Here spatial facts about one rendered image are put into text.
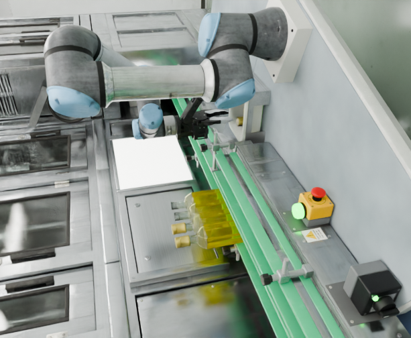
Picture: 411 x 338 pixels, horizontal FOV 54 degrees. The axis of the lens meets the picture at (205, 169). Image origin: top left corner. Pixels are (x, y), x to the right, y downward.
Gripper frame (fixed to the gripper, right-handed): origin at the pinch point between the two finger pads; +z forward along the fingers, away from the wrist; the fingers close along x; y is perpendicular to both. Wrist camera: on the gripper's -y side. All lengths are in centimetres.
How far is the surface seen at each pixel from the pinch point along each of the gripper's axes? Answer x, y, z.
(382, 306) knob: 86, 4, 7
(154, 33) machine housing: -101, -3, -11
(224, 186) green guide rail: 21.5, 16.4, -7.4
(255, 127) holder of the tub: 6.4, 3.3, 8.7
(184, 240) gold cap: 39, 22, -25
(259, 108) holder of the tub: 6.6, -4.4, 9.5
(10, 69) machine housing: -76, 3, -85
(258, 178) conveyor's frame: 31.7, 7.6, 0.6
